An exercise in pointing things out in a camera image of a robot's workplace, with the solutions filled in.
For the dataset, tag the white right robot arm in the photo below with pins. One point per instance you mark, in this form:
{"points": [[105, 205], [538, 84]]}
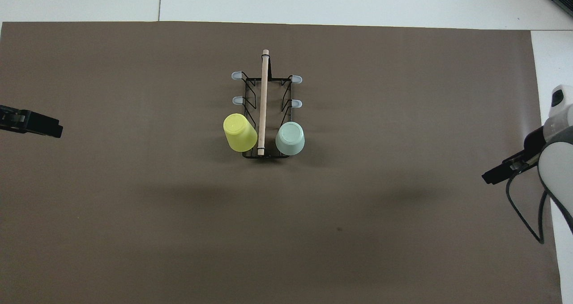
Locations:
{"points": [[559, 165]]}

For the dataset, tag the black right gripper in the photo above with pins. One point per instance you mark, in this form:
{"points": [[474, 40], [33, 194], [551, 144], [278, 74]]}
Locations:
{"points": [[536, 143]]}

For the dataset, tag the yellow plastic cup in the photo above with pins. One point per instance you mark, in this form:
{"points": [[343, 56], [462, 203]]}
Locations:
{"points": [[239, 133]]}

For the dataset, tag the pale green plastic cup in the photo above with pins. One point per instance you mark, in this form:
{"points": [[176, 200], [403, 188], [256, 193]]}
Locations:
{"points": [[291, 139]]}

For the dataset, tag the brown table mat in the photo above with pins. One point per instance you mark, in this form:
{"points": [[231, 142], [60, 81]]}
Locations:
{"points": [[179, 250]]}

